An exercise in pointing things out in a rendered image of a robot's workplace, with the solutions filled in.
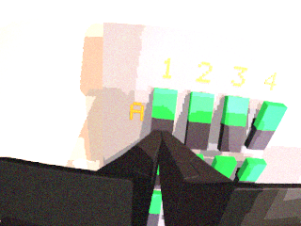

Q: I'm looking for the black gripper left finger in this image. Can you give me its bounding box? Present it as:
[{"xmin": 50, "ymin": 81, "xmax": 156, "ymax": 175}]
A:
[{"xmin": 0, "ymin": 129, "xmax": 162, "ymax": 226}]

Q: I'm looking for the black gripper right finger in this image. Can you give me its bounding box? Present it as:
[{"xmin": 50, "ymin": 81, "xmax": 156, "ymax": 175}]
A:
[{"xmin": 159, "ymin": 131, "xmax": 301, "ymax": 226}]

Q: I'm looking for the white switch panel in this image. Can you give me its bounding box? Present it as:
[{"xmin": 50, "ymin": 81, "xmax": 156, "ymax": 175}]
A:
[{"xmin": 103, "ymin": 23, "xmax": 301, "ymax": 184}]

